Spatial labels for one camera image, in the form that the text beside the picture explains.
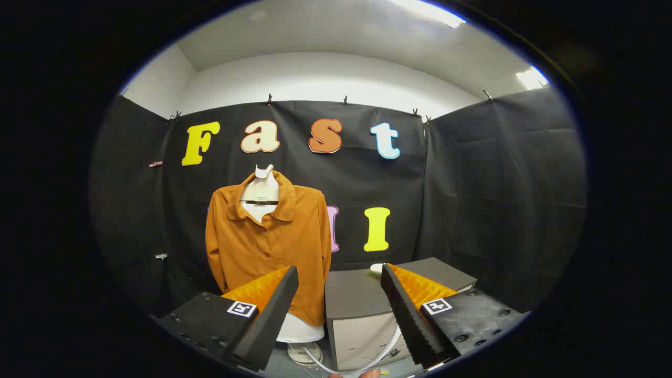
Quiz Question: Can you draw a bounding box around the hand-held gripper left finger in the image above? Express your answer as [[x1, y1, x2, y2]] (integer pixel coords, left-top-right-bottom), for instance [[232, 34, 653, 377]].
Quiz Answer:
[[152, 265, 300, 372]]

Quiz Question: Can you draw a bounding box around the orange button-up shirt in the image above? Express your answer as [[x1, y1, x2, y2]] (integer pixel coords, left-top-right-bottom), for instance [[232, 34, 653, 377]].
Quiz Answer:
[[205, 171, 332, 327]]

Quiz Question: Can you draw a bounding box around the small ceiling light panel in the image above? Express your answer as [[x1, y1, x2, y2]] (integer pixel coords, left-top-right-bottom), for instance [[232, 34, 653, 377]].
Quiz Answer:
[[516, 67, 550, 90]]

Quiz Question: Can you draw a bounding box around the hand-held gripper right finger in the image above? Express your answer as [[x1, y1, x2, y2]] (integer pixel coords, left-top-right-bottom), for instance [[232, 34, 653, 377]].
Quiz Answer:
[[380, 262, 530, 370]]

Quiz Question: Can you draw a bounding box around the long ceiling light panel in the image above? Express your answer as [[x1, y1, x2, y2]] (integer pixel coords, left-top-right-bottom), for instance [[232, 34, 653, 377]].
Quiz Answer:
[[388, 0, 467, 29]]

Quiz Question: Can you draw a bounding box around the black backdrop cloth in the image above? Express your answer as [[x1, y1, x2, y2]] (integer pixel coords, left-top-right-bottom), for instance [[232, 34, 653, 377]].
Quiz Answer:
[[89, 87, 587, 321]]

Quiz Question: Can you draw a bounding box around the grey cabinet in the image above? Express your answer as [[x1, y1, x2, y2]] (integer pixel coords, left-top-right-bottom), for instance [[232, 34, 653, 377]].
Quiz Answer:
[[324, 257, 478, 371]]

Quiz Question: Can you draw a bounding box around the white mannequin torso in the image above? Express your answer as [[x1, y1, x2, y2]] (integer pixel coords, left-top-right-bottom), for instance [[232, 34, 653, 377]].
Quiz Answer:
[[240, 164, 325, 366]]

